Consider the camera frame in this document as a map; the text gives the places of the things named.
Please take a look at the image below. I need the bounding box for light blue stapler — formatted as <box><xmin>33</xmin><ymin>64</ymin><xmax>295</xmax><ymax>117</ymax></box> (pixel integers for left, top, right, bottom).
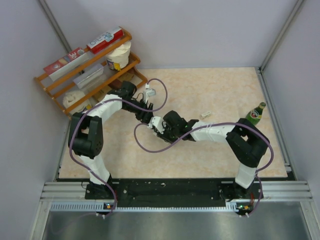
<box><xmin>155</xmin><ymin>132</ymin><xmax>171</xmax><ymax>144</ymax></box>

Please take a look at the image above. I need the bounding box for small white red packet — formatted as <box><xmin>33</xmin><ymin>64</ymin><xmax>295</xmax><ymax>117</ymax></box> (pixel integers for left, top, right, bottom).
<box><xmin>201</xmin><ymin>111</ymin><xmax>211</xmax><ymax>119</ymax></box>

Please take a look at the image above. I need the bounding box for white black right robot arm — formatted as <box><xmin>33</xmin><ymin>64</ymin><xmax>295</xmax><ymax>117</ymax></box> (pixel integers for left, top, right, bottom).
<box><xmin>149</xmin><ymin>110</ymin><xmax>270</xmax><ymax>198</ymax></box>

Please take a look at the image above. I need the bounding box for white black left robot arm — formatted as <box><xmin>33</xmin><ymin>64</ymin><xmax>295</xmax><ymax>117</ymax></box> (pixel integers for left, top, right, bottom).
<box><xmin>68</xmin><ymin>81</ymin><xmax>156</xmax><ymax>199</ymax></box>

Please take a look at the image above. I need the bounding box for dark brown box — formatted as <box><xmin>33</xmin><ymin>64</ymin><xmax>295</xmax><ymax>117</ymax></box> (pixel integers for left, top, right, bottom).
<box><xmin>108</xmin><ymin>72</ymin><xmax>134</xmax><ymax>89</ymax></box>

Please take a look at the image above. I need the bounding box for brown cardboard box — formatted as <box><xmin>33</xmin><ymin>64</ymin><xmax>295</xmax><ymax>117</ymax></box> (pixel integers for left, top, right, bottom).
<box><xmin>93</xmin><ymin>85</ymin><xmax>112</xmax><ymax>102</ymax></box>

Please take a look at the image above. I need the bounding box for orange wooden shelf rack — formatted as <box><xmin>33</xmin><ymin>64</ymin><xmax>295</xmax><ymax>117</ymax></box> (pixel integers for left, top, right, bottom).
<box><xmin>35</xmin><ymin>27</ymin><xmax>147</xmax><ymax>117</ymax></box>

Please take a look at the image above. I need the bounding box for silver foil box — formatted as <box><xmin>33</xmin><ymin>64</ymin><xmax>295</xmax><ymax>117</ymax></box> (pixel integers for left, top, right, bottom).
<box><xmin>73</xmin><ymin>63</ymin><xmax>104</xmax><ymax>89</ymax></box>

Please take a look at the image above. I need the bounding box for green glass bottle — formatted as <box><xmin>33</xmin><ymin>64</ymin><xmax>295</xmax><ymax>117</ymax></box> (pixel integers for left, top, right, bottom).
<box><xmin>245</xmin><ymin>102</ymin><xmax>267</xmax><ymax>126</ymax></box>

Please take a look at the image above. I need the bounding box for red white foil box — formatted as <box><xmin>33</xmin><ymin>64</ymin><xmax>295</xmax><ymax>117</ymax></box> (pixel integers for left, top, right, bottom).
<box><xmin>86</xmin><ymin>27</ymin><xmax>124</xmax><ymax>54</ymax></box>

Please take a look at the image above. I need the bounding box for red white wrap box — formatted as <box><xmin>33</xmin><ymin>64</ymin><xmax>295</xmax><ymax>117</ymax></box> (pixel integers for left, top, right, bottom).
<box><xmin>43</xmin><ymin>47</ymin><xmax>90</xmax><ymax>81</ymax></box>

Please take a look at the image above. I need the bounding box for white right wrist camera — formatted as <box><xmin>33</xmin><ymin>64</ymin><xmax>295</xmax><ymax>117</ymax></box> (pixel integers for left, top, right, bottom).
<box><xmin>147</xmin><ymin>116</ymin><xmax>167</xmax><ymax>135</ymax></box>

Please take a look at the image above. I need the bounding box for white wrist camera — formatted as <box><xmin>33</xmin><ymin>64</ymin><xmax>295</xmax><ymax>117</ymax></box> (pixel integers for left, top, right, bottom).
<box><xmin>147</xmin><ymin>116</ymin><xmax>167</xmax><ymax>135</ymax></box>
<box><xmin>142</xmin><ymin>83</ymin><xmax>157</xmax><ymax>104</ymax></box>

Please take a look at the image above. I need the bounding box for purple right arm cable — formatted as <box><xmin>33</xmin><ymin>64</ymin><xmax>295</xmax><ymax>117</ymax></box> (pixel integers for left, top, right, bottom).
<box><xmin>133</xmin><ymin>122</ymin><xmax>274</xmax><ymax>218</ymax></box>

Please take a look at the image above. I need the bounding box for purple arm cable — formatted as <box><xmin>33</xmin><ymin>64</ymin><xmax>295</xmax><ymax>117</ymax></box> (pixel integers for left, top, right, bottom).
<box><xmin>133</xmin><ymin>122</ymin><xmax>274</xmax><ymax>218</ymax></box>
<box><xmin>68</xmin><ymin>78</ymin><xmax>168</xmax><ymax>217</ymax></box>

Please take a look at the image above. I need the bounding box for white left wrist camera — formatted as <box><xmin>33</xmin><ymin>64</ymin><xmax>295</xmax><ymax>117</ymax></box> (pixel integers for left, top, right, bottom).
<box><xmin>142</xmin><ymin>83</ymin><xmax>157</xmax><ymax>104</ymax></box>

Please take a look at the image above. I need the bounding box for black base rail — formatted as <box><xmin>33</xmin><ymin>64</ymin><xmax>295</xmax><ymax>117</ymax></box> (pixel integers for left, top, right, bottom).
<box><xmin>84</xmin><ymin>178</ymin><xmax>263</xmax><ymax>208</ymax></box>

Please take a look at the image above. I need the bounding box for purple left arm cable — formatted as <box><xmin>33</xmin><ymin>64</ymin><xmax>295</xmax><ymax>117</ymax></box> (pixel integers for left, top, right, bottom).
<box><xmin>68</xmin><ymin>78</ymin><xmax>168</xmax><ymax>217</ymax></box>

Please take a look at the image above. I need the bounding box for grey slotted cable duct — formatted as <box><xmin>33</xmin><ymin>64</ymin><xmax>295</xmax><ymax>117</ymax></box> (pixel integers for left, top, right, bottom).
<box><xmin>49</xmin><ymin>199</ymin><xmax>253</xmax><ymax>213</ymax></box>

